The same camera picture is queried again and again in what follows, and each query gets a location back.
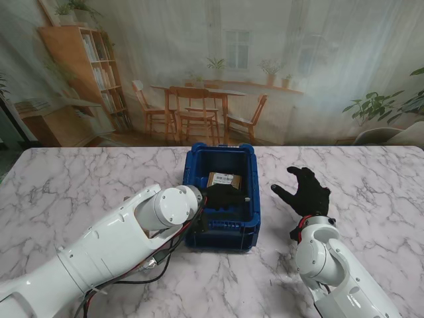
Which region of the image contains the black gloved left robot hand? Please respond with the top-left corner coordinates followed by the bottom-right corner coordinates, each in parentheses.
top-left (201, 184), bottom-right (251, 213)

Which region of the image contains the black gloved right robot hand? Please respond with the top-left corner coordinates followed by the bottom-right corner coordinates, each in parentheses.
top-left (270, 166), bottom-right (331, 219)

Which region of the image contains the cardboard package black-banded label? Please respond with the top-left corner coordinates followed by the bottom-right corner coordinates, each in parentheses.
top-left (205, 171), bottom-right (242, 189)

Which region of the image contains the blue plastic turnover box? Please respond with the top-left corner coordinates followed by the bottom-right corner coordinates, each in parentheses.
top-left (182, 142), bottom-right (262, 254)

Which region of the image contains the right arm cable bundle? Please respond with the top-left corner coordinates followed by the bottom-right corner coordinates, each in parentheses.
top-left (296, 215), bottom-right (314, 239)

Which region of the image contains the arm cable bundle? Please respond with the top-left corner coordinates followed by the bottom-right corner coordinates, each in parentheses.
top-left (296, 215), bottom-right (314, 239)
top-left (74, 211), bottom-right (206, 318)

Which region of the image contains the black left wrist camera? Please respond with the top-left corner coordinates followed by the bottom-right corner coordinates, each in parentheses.
top-left (191, 211), bottom-right (210, 235)

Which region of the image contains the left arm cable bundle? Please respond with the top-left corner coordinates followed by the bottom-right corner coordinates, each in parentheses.
top-left (74, 211), bottom-right (206, 318)

